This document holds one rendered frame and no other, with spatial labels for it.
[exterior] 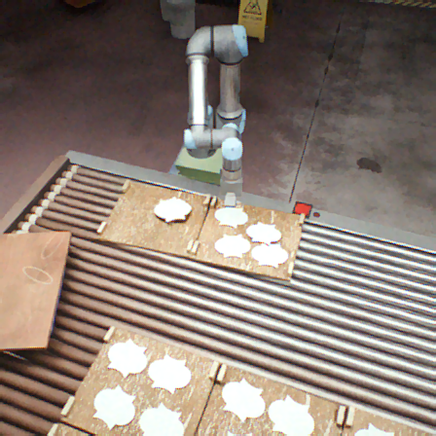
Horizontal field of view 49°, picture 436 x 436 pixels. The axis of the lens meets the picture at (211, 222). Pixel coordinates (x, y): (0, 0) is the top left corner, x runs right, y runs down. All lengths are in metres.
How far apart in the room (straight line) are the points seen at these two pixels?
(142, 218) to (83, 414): 0.84
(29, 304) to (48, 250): 0.24
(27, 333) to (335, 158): 2.80
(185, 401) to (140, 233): 0.75
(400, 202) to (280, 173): 0.88
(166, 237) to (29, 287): 0.57
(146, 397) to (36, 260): 0.67
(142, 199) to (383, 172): 2.19
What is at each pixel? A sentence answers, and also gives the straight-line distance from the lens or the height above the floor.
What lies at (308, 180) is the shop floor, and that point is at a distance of 3.64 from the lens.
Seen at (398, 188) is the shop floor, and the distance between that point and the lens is 3.74.
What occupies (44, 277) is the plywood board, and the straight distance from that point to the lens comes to 1.84.
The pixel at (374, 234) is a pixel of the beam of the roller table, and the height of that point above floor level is 0.91.
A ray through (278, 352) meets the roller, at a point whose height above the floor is 0.92.
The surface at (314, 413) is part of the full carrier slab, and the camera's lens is 1.63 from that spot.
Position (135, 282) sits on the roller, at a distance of 1.89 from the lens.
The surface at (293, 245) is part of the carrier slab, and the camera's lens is 1.96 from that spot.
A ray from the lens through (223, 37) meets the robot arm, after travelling 1.95.
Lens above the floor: 2.45
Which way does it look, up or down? 48 degrees down
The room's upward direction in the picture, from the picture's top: 2 degrees counter-clockwise
